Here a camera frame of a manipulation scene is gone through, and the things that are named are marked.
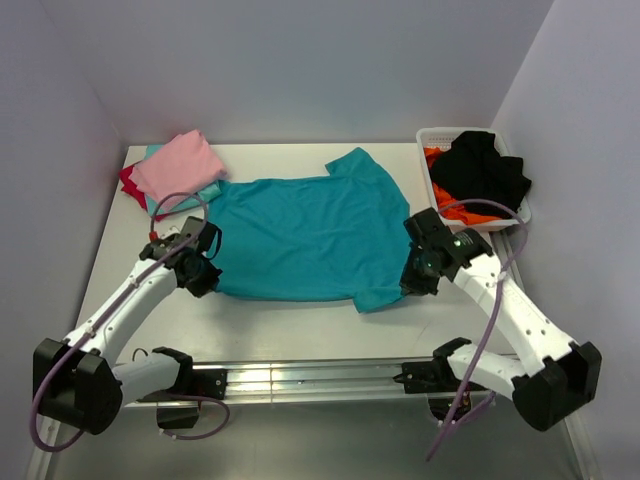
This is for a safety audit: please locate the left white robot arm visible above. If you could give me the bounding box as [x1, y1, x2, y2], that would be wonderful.
[31, 216, 222, 435]

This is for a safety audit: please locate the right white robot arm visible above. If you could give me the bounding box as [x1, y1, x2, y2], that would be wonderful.
[394, 208, 602, 432]

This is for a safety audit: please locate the folded light teal t shirt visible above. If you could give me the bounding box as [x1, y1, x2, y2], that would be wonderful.
[142, 144, 221, 220]

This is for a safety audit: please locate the orange t shirt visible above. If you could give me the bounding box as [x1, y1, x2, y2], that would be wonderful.
[423, 147, 500, 226]

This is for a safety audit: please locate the folded pink t shirt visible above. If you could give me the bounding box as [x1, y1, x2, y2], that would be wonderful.
[129, 130, 227, 208]

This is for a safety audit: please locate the folded red t shirt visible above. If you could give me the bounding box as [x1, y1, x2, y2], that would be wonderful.
[118, 163, 157, 216]

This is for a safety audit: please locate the black t shirt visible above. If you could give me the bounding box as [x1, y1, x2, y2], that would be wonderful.
[430, 131, 532, 219]

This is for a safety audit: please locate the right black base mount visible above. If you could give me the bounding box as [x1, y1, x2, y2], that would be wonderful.
[393, 359, 460, 421]

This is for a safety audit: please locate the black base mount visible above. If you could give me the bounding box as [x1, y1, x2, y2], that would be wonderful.
[136, 368, 229, 431]
[393, 359, 460, 421]

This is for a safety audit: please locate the aluminium rail frame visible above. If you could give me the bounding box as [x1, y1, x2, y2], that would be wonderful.
[24, 234, 601, 480]

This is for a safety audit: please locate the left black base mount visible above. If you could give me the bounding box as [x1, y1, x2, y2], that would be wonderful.
[136, 368, 229, 431]

